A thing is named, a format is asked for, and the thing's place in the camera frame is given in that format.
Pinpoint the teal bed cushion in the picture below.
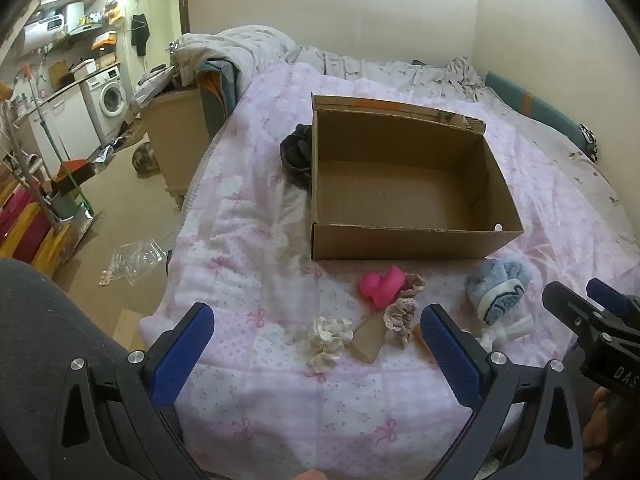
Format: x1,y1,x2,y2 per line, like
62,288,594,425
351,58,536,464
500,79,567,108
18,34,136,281
484,71,599,162

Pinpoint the dark grey cloth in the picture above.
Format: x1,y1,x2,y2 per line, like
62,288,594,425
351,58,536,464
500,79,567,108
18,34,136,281
279,123,314,192

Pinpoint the person's right hand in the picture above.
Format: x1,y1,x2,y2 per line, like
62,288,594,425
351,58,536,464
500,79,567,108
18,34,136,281
582,387,640,457

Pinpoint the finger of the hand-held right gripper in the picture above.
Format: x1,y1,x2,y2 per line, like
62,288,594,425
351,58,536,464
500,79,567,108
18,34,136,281
586,277,640,329
542,281,608,343

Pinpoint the pile of clothes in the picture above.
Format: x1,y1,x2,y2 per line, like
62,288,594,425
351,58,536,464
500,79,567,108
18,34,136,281
131,62,199,111

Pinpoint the white water heater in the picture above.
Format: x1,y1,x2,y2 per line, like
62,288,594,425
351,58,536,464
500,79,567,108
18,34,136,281
22,2,86,52

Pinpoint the dark hanging garment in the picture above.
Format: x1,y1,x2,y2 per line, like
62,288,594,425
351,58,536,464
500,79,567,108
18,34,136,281
131,12,151,57

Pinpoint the blue fish plush slipper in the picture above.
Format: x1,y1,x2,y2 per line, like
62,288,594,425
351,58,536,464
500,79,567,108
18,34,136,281
465,257,532,322

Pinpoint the orange dustpan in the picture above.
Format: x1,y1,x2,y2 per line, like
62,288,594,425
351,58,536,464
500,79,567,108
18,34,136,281
51,158,95,195

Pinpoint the beige lace scrunchie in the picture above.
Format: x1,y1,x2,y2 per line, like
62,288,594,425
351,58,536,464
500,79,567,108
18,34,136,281
399,272,427,302
383,298,419,349

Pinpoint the yellow and red frame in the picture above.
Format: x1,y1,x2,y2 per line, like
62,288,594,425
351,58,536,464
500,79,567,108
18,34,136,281
0,180,72,277

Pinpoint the grey white duvet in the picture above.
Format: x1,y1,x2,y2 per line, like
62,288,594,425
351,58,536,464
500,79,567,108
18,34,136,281
172,26,298,88

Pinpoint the pink rubber toy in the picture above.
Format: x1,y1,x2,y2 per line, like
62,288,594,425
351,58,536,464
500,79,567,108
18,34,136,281
358,266,407,310

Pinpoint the brown cardboard box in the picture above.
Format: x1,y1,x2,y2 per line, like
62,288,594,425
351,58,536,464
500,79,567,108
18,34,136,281
310,92,524,262

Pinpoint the green handled broom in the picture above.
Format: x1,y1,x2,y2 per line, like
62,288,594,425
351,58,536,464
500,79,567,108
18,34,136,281
65,167,96,221

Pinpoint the white kitchen cabinet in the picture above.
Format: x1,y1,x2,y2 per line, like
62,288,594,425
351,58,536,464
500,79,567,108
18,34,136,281
19,85,102,182

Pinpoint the wooden bedside cabinet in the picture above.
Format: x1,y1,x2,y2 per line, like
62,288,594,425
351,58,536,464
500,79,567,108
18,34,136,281
144,87,212,212

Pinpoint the white cream scrunchie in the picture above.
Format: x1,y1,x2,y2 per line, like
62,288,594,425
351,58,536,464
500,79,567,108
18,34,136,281
306,317,355,374

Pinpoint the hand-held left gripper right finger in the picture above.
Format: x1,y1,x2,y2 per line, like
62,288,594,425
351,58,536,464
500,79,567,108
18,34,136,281
420,304,586,480

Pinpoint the clear plastic wrap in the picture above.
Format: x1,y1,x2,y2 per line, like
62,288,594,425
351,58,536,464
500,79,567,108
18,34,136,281
99,239,167,287

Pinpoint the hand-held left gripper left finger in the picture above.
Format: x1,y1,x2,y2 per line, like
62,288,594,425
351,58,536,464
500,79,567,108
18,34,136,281
52,302,216,480

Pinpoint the clear plastic packet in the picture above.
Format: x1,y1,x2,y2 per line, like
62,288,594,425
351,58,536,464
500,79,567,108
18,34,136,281
350,317,390,364

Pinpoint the white washing machine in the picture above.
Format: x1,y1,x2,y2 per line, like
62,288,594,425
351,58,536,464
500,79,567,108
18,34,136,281
80,66,130,134

